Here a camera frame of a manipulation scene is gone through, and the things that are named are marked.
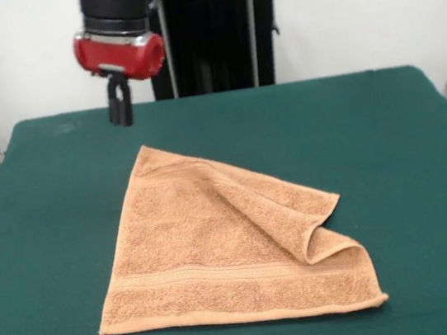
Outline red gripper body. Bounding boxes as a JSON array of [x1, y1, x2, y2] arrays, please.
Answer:
[[70, 17, 171, 90]]

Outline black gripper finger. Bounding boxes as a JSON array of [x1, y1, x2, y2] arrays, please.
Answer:
[[102, 73, 126, 127], [114, 77, 136, 129]]

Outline tan terry cloth towel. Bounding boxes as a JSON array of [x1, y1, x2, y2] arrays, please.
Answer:
[[73, 114, 391, 335]]

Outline dark green table cloth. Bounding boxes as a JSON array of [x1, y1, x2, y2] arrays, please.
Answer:
[[0, 59, 447, 335]]

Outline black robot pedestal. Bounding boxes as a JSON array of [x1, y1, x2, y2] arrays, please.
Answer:
[[139, 0, 306, 102]]

